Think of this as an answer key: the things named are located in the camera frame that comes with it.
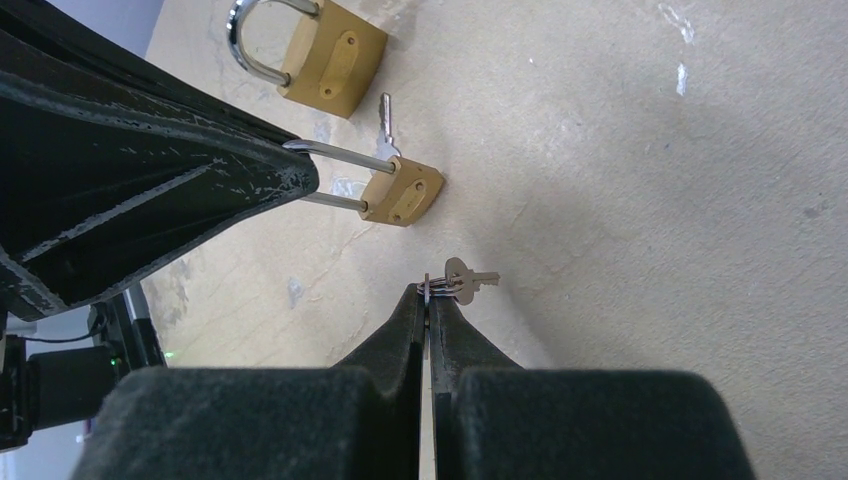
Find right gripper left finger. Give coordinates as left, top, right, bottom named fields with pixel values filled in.
left=73, top=286, right=424, bottom=479

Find silver padlock key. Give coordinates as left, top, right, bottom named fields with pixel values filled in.
left=375, top=92, right=400, bottom=161

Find small keys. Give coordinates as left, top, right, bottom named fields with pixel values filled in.
left=416, top=257, right=500, bottom=306

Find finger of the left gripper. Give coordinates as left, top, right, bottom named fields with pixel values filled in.
left=1, top=1, right=319, bottom=321

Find small brass padlock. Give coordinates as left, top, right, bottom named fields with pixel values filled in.
left=283, top=140, right=445, bottom=227

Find large brass padlock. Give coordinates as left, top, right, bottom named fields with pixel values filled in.
left=226, top=0, right=389, bottom=119

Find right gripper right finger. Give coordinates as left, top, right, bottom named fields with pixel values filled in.
left=428, top=298, right=754, bottom=479

